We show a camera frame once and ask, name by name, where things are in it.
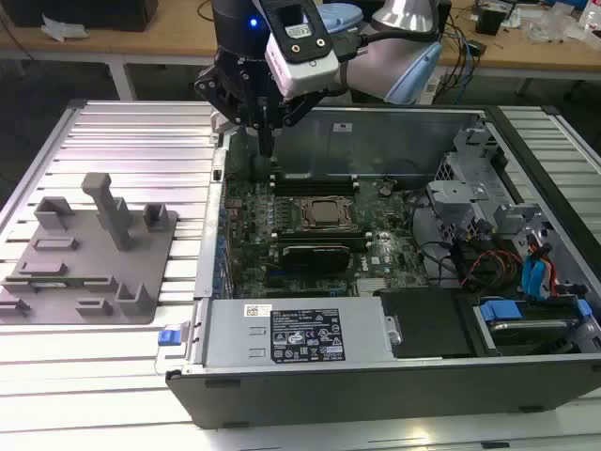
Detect installed black RAM stick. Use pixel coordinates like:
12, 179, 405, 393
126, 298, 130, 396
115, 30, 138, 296
276, 234, 370, 251

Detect wooden desk white legs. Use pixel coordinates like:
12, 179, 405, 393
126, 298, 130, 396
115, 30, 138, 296
0, 0, 601, 102

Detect silver CPU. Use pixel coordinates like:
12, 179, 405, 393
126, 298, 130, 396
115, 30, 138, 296
310, 201, 343, 224

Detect large black equipment box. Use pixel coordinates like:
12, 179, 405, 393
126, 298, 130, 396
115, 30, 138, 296
3, 0, 159, 33

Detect white crumpled paper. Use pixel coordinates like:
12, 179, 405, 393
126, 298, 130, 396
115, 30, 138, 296
39, 12, 90, 44

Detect white power strip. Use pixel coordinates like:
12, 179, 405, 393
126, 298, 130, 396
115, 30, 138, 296
420, 74, 445, 105

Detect black graphics card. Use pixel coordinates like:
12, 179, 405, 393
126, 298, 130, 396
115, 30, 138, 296
280, 243, 351, 276

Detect green motherboard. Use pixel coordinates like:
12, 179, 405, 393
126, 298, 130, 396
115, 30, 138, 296
219, 172, 432, 300

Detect grey parts rack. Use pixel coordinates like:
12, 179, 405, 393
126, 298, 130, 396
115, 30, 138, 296
0, 172, 181, 326

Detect silver metal drive cage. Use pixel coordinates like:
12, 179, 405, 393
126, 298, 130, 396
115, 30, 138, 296
425, 125, 511, 239

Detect grey power supply with label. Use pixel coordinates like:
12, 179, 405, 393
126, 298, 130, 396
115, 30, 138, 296
200, 297, 396, 368

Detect black box on desk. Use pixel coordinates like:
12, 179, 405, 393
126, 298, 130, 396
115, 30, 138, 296
474, 3, 511, 35

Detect black plastic shroud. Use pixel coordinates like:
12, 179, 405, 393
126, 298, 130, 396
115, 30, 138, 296
374, 288, 476, 359

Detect clear plastic bags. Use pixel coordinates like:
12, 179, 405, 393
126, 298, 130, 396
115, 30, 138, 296
518, 2, 586, 46

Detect black open PC case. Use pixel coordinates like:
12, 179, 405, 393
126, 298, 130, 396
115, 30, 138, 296
154, 103, 601, 431

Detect hard disk in blue carrier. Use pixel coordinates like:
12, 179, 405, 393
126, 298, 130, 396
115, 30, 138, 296
476, 298, 593, 356

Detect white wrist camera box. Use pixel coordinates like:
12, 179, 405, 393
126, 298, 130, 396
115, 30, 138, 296
263, 0, 341, 101

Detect CPU socket metal frame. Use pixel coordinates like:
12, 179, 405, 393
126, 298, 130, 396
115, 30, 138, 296
299, 194, 354, 232

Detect black round cable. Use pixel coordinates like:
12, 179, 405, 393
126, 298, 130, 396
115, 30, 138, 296
408, 192, 456, 286

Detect red yellow wire bundle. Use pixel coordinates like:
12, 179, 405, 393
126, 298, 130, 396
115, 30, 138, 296
460, 249, 523, 288

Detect blue flat wire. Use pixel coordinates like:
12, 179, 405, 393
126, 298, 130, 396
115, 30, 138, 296
524, 253, 559, 303

